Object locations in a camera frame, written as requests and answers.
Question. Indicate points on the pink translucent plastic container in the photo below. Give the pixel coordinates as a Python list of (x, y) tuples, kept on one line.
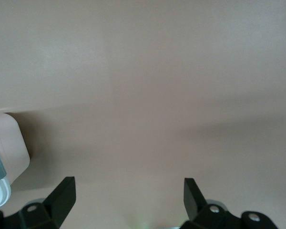
[(12, 148)]

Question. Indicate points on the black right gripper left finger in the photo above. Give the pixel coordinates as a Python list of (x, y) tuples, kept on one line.
[(59, 202)]

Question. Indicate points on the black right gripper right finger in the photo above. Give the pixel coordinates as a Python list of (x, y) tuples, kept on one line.
[(195, 205)]

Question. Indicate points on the white plastic box lid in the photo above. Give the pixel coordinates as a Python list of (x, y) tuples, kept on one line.
[(0, 193)]

